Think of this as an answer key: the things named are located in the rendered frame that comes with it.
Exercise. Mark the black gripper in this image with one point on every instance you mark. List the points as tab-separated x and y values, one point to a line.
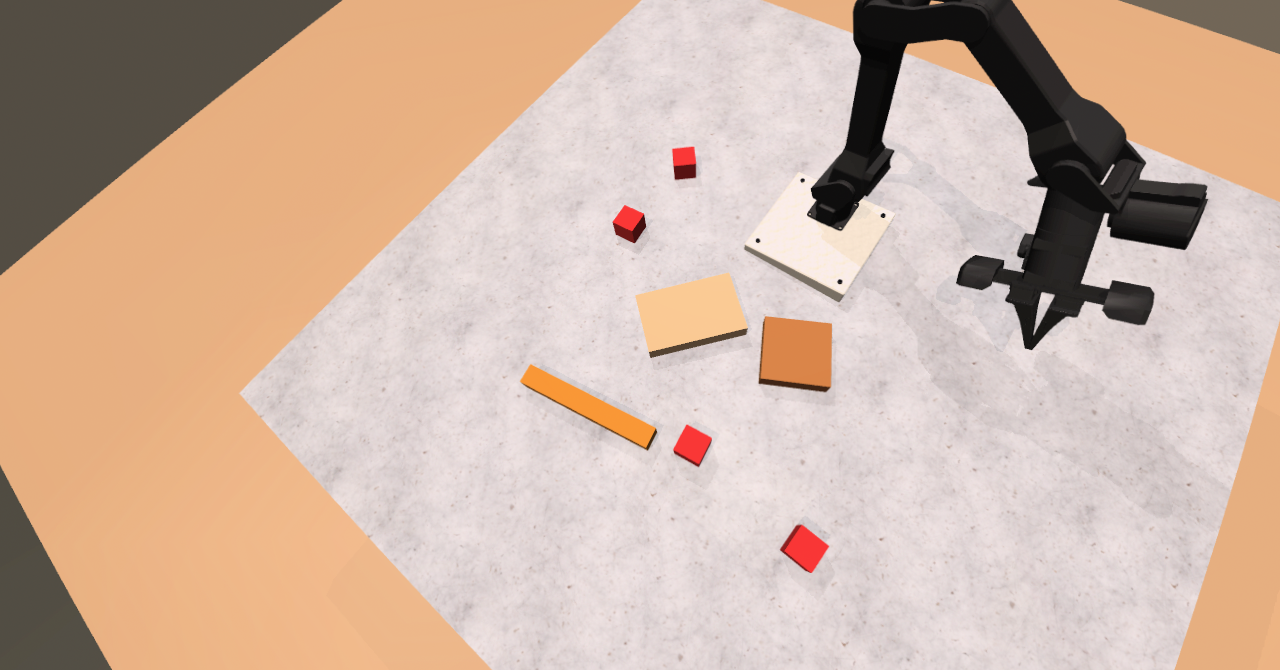
1056	264

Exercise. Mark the red square block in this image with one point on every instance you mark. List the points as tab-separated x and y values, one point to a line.
692	445
684	162
629	224
804	547

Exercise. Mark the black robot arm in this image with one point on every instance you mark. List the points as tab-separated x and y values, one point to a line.
1072	141

